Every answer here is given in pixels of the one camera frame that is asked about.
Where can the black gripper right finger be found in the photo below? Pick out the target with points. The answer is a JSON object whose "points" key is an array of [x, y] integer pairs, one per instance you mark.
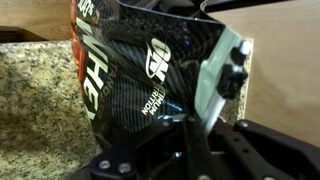
{"points": [[250, 151]]}

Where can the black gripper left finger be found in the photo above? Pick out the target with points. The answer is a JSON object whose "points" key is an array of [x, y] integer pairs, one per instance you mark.
{"points": [[173, 149]]}

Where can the black whey protein packet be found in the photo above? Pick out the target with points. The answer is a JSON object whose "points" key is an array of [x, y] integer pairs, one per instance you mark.
{"points": [[142, 61]]}

